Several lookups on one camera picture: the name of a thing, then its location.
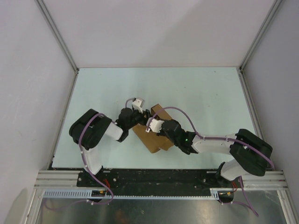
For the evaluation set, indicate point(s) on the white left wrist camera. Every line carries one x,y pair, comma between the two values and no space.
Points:
137,104

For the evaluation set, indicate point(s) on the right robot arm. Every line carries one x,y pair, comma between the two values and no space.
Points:
251,155

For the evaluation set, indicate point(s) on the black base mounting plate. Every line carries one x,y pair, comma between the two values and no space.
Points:
116,178

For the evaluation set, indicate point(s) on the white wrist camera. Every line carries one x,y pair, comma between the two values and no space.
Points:
137,104
154,125

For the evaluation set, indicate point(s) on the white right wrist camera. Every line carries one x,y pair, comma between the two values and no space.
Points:
154,125

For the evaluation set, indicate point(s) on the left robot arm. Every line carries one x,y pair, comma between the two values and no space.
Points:
90,128

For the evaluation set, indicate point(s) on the aluminium frame rail right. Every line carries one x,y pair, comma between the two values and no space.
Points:
277,4

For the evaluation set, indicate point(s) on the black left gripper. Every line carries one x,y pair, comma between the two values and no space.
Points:
144,119

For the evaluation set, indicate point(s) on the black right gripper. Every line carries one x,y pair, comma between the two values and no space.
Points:
161,133

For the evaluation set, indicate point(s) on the brown cardboard box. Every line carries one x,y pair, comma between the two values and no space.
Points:
152,141

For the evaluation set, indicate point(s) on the grey slotted cable duct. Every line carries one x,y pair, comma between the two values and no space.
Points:
210,194

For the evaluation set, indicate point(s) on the aluminium frame rail left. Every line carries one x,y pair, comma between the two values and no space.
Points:
56,33

